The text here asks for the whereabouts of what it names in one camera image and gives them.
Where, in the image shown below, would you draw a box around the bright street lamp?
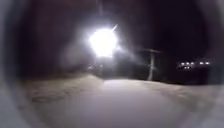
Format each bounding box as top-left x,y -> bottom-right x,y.
87,26 -> 120,80

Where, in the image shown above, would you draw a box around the pale pole with crossbar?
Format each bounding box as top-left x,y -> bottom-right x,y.
142,48 -> 162,82

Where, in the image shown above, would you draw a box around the pale asphalt path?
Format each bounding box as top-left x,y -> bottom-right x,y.
39,78 -> 205,128

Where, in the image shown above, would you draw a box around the rough pale ground verge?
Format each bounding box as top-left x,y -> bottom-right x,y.
19,74 -> 105,111
139,79 -> 224,113

